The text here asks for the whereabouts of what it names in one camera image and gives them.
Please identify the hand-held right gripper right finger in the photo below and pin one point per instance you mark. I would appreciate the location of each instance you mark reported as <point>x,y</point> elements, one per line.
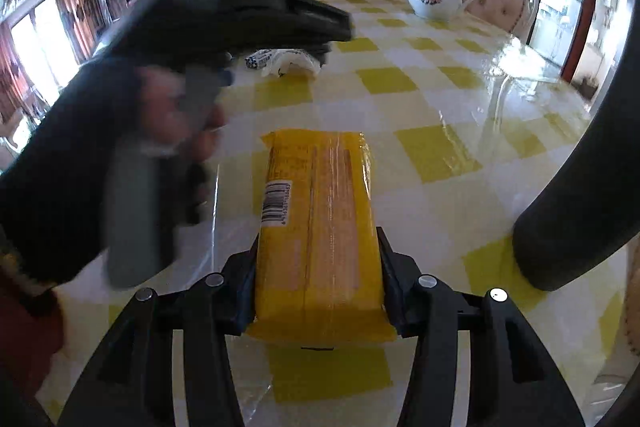
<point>391,289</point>

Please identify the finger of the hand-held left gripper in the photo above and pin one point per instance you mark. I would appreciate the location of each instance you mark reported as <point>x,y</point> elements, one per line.
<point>300,19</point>
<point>320,51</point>

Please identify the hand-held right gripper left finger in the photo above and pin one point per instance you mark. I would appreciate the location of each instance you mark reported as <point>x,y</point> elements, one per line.
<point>246,292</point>

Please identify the yellow snack packet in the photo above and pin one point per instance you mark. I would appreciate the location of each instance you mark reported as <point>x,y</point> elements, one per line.
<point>320,232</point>

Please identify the person's left hand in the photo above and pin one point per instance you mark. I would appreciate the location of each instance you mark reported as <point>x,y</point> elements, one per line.
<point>160,107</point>

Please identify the white and blue snack packet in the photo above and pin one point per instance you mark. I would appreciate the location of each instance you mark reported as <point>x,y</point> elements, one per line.
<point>285,59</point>

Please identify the yellow checkered tablecloth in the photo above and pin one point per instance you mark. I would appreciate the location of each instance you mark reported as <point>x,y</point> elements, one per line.
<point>425,107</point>

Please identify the brown patterned curtain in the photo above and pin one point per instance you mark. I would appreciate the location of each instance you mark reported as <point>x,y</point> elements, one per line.
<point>75,12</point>

